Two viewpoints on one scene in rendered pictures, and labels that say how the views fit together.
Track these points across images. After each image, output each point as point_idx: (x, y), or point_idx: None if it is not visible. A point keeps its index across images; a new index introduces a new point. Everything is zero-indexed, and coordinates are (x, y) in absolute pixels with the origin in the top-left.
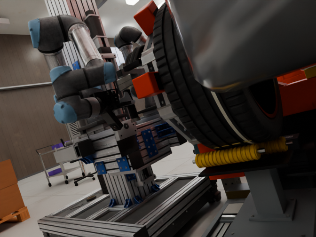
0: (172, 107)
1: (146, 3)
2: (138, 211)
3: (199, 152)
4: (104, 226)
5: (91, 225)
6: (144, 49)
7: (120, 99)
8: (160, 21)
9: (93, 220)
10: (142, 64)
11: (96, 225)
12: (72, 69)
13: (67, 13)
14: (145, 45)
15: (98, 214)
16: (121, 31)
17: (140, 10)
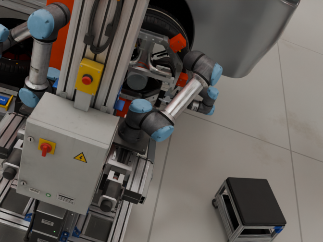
0: (178, 86)
1: (180, 35)
2: (94, 198)
3: (113, 112)
4: (123, 215)
5: (119, 233)
6: (180, 62)
7: (173, 95)
8: (187, 49)
9: (109, 237)
10: (181, 71)
11: (120, 225)
12: (114, 102)
13: (142, 21)
14: (178, 60)
15: (95, 240)
16: (68, 15)
17: (185, 42)
